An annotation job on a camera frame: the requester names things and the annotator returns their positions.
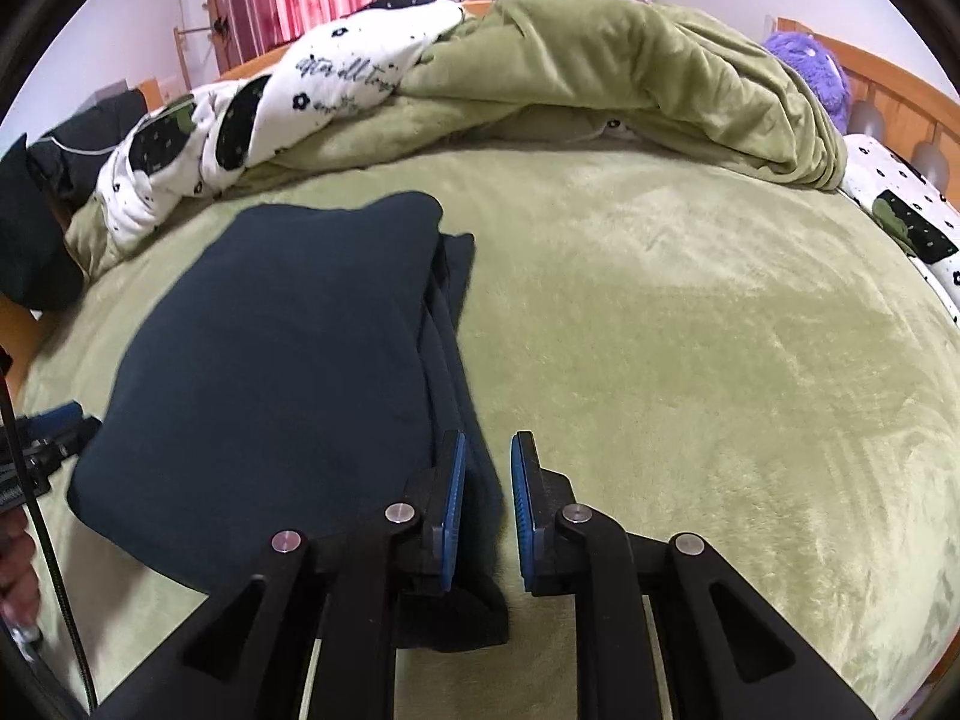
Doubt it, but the black jacket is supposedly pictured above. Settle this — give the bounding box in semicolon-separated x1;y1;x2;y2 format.
26;86;151;203

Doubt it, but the dark hanging cloth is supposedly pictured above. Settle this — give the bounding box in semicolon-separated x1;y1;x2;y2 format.
0;133;85;312

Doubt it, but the person's left hand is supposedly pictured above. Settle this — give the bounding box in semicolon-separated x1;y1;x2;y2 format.
0;510;42;646

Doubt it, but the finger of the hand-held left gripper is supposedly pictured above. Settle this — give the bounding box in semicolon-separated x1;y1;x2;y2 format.
15;401;102;477

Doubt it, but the wooden rack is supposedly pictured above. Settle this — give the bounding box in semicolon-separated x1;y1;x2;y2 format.
174;0;233;72

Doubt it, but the green fleece bed sheet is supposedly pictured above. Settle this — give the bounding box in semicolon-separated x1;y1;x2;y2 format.
15;146;960;720

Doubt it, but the purple plush toy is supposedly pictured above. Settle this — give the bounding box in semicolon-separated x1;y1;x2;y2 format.
763;34;852;132

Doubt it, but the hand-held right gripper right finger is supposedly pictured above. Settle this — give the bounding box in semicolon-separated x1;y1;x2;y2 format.
510;431;882;720

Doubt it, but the white black printed blanket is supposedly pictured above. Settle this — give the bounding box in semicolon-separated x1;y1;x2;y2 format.
96;0;466;252

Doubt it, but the white printed pillow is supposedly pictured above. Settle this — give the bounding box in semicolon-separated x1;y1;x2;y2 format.
838;133;960;323

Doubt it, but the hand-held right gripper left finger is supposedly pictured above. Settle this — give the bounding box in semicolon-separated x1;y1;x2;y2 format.
90;429;470;720

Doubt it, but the green fleece quilt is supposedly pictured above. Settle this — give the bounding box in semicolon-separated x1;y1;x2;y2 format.
64;0;848;278

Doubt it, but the dark navy t-shirt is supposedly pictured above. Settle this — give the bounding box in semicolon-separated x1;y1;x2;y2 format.
66;191;511;652

